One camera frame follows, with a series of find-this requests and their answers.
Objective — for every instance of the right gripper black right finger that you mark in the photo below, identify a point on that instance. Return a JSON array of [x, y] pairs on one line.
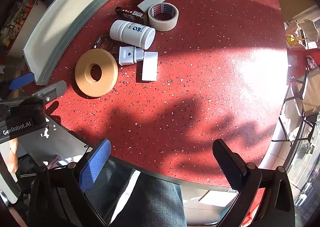
[[231, 164]]

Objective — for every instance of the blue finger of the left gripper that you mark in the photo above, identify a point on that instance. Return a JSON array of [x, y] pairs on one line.
[[21, 81]]

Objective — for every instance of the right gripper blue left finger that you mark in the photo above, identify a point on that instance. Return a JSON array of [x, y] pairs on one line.
[[92, 163]]

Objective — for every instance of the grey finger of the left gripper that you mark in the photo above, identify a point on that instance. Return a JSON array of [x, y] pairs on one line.
[[51, 92]]

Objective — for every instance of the tan foam ring disc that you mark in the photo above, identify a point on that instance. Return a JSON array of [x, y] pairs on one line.
[[96, 72]]

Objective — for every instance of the metal hose clamp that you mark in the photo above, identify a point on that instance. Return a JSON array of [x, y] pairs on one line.
[[103, 42]]

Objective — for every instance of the white power plug adapter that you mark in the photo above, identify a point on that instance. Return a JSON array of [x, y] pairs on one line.
[[128, 55]]

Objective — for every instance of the white rectangular box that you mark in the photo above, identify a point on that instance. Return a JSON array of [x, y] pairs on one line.
[[149, 69]]

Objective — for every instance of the large white plastic bottle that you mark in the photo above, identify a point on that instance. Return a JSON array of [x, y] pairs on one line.
[[132, 33]]

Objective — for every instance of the large masking tape roll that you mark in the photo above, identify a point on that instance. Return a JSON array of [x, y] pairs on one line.
[[163, 16]]

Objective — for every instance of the operator left hand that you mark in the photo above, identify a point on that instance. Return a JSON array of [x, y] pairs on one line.
[[12, 161]]

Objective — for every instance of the grey white storage tray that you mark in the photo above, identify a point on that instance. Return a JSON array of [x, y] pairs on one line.
[[52, 35]]

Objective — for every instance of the operator jeans leg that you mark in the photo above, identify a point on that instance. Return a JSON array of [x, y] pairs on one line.
[[153, 202]]

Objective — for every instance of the black folding rack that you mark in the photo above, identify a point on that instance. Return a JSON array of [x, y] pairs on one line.
[[296, 95]]

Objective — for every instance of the white red flat box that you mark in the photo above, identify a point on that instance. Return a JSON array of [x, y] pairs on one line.
[[146, 4]]

